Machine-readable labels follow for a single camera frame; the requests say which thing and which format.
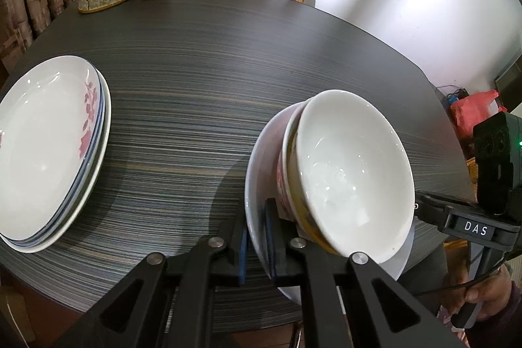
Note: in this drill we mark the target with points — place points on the person's right hand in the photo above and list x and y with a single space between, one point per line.
491 291

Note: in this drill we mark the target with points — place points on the small bowl yellowish pattern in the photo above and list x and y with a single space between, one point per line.
350 168

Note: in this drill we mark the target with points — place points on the large white bowl pink outside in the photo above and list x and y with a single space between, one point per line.
261 176

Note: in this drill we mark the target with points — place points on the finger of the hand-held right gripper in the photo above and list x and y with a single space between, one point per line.
432 209

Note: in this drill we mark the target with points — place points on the white plate with red flowers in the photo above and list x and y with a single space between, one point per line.
90 185

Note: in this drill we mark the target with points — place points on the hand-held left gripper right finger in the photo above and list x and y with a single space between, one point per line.
270 242

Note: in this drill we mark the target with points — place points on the person's right forearm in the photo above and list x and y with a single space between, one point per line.
509 329

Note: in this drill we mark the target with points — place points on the red plastic bag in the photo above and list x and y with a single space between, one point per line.
473 111

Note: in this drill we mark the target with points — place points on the small bowl red pattern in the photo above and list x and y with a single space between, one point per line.
280 181

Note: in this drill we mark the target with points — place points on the white plate with blue rim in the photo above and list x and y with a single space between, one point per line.
83 187

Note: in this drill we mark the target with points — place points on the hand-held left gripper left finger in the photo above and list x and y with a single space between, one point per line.
243 250

